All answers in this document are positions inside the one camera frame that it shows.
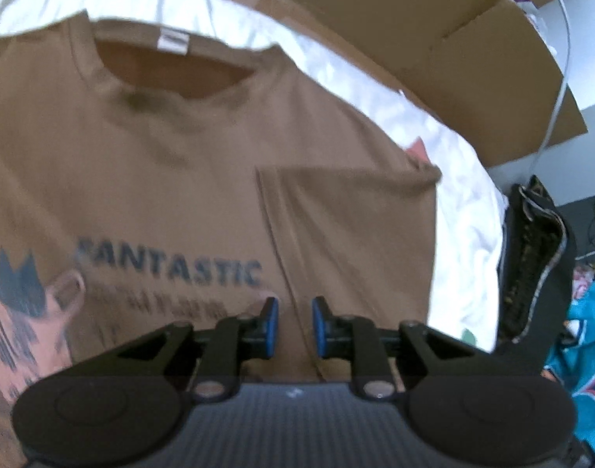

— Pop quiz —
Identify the brown printed t-shirt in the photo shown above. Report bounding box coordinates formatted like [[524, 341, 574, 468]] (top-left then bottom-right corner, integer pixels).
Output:
[[0, 8, 444, 468]]

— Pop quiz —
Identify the cream bear print bedsheet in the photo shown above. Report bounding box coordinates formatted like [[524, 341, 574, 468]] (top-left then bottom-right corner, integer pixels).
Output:
[[0, 0, 506, 351]]

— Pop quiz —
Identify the black folded garment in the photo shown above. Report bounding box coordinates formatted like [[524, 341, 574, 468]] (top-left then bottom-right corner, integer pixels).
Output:
[[495, 176, 575, 374]]

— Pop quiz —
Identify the teal cartoon print blanket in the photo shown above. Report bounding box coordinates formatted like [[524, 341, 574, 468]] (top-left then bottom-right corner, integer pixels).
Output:
[[545, 266, 595, 450]]

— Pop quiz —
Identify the brown cardboard sheet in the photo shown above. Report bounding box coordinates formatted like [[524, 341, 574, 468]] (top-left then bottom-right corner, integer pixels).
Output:
[[232, 0, 586, 167]]

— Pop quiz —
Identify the white power cable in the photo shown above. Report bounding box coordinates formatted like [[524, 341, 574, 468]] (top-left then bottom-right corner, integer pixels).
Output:
[[531, 0, 573, 177]]

